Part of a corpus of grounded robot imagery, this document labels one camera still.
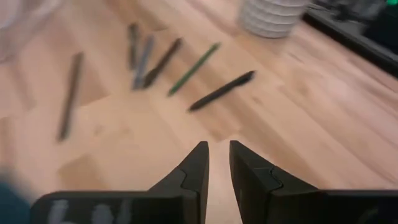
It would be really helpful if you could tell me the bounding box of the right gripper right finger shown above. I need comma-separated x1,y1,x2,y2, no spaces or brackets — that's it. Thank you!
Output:
229,140,398,224

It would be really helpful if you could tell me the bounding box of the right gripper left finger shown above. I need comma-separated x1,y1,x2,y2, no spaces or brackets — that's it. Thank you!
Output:
30,141,210,224

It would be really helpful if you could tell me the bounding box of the black pencil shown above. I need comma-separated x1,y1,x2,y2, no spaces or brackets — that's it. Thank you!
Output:
55,51,85,143

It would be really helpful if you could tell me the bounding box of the matte black pen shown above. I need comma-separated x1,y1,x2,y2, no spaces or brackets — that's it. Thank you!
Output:
187,70,256,112

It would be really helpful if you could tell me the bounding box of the blue pen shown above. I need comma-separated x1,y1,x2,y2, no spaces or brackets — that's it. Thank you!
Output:
132,34,155,91

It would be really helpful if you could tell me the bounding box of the dark slim pen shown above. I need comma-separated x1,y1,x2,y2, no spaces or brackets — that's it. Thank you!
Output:
142,37,183,90

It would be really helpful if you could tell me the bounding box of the green pencil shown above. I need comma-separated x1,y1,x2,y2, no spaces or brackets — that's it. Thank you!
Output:
167,42,221,97

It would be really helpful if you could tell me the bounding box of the black grip clear-barrel pen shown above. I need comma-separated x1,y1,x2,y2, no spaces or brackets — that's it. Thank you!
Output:
127,22,140,71

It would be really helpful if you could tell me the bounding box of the succulent in triangle-pattern pot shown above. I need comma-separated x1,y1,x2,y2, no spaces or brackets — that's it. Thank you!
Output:
238,0,312,39

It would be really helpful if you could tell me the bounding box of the clear plastic tray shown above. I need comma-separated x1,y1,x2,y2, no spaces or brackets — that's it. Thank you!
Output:
0,0,63,63

